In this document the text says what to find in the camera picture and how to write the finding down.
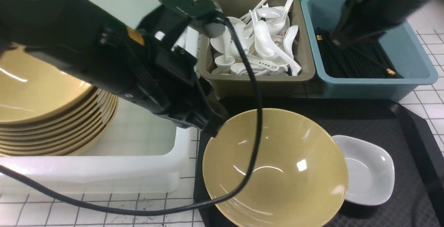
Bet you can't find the black plastic serving tray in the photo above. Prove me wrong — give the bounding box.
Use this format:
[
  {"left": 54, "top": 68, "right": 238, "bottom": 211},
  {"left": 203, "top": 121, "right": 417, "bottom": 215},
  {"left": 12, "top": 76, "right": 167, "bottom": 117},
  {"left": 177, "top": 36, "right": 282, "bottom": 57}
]
[{"left": 193, "top": 97, "right": 444, "bottom": 227}]

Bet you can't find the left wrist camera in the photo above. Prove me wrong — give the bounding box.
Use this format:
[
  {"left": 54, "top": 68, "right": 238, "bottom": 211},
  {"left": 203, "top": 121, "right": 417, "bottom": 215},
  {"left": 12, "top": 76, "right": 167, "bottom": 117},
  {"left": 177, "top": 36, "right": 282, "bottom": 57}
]
[{"left": 159, "top": 0, "right": 225, "bottom": 38}]

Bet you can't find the pile of black chopsticks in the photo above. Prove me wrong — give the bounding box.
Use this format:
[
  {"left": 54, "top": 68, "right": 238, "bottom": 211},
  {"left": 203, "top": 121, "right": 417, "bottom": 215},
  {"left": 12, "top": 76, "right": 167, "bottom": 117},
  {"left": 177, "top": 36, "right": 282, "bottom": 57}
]
[{"left": 315, "top": 27, "right": 404, "bottom": 79}]

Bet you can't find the stack of tan bowls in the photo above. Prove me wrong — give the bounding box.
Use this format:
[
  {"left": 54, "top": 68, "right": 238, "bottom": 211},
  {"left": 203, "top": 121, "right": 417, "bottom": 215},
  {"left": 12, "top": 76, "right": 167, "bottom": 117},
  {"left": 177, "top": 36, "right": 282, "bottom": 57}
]
[{"left": 0, "top": 47, "right": 119, "bottom": 157}]

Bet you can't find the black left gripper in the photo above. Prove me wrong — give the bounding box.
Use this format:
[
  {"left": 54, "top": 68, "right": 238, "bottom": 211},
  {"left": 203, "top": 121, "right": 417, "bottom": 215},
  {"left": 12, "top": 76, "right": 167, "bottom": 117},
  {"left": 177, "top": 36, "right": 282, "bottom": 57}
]
[{"left": 137, "top": 5, "right": 227, "bottom": 137}]

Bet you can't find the tan noodle bowl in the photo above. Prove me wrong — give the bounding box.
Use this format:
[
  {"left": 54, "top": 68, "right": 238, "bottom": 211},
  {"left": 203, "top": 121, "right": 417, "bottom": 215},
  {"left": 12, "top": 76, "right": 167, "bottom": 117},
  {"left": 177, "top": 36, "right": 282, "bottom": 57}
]
[{"left": 203, "top": 108, "right": 348, "bottom": 227}]

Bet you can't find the black chopstick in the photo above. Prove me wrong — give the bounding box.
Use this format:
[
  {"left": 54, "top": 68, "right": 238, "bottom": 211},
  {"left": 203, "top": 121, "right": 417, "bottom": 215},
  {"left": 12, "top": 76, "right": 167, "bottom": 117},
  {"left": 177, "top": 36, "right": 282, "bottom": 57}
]
[{"left": 347, "top": 46, "right": 398, "bottom": 76}]

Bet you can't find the large white plastic bin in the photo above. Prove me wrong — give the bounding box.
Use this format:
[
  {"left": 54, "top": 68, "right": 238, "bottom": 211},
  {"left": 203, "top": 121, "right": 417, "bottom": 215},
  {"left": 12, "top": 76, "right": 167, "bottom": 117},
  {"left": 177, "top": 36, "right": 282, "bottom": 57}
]
[{"left": 1, "top": 0, "right": 193, "bottom": 194}]

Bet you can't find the pile of white spoons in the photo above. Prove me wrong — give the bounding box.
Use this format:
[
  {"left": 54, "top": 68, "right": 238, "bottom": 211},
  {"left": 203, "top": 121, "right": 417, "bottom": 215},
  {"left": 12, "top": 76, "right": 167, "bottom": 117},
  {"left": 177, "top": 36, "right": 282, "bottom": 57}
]
[{"left": 210, "top": 0, "right": 299, "bottom": 76}]

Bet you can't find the olive plastic spoon bin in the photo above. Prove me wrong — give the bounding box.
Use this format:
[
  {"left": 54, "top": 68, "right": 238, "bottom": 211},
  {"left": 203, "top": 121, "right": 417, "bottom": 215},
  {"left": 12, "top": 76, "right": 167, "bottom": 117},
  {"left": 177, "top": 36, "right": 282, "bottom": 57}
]
[{"left": 199, "top": 0, "right": 316, "bottom": 98}]

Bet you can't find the black left camera cable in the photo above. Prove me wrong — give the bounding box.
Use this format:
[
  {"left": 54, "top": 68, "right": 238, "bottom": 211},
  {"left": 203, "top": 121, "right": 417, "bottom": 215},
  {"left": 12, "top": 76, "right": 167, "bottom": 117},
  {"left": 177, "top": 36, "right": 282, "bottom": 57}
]
[{"left": 0, "top": 17, "right": 263, "bottom": 216}]

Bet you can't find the white ceramic soup spoon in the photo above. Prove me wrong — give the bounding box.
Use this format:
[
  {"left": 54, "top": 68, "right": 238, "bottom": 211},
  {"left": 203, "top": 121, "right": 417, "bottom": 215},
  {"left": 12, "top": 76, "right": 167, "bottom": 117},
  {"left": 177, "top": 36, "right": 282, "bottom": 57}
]
[{"left": 253, "top": 20, "right": 302, "bottom": 76}]

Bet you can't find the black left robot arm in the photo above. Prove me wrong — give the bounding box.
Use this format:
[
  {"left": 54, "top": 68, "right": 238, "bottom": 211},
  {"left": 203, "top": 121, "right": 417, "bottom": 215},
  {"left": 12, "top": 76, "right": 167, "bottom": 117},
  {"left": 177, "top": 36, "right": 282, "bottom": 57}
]
[{"left": 1, "top": 0, "right": 227, "bottom": 137}]

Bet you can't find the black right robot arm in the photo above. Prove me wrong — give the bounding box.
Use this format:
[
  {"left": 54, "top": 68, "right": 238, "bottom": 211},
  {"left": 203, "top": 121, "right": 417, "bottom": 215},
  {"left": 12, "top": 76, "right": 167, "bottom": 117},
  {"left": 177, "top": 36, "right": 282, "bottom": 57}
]
[{"left": 331, "top": 0, "right": 430, "bottom": 48}]

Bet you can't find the small white sauce dish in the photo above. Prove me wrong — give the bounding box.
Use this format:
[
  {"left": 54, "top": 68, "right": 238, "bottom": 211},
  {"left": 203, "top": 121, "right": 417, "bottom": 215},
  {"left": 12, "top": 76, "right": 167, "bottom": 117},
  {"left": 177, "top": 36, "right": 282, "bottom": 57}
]
[{"left": 332, "top": 135, "right": 395, "bottom": 206}]

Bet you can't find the blue plastic chopstick bin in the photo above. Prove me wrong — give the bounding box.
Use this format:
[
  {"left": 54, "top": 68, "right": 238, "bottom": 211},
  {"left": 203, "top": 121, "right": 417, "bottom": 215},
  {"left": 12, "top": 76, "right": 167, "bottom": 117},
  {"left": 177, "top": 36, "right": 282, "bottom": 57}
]
[{"left": 301, "top": 0, "right": 439, "bottom": 101}]

